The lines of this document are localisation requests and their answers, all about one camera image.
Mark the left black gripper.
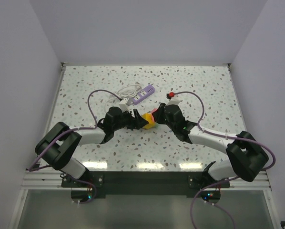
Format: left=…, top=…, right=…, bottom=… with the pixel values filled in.
left=112, top=108, right=148, bottom=132

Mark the pink plug adapter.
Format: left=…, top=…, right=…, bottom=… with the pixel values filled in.
left=151, top=108, right=157, bottom=122

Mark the yellow cube socket adapter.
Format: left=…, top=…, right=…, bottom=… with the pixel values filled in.
left=142, top=113, right=156, bottom=129

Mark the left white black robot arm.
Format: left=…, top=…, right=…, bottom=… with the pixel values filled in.
left=35, top=107, right=148, bottom=187

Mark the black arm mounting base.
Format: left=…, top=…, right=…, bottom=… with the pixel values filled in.
left=60, top=171, right=216, bottom=202

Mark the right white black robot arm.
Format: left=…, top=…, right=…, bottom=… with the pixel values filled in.
left=153, top=103, right=269, bottom=187

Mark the purple power strip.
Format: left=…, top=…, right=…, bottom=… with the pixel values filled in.
left=132, top=84, right=155, bottom=105

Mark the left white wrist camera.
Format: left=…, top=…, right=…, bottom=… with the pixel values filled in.
left=119, top=98, right=131, bottom=112

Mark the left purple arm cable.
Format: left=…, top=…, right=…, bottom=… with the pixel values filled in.
left=28, top=89, right=124, bottom=172

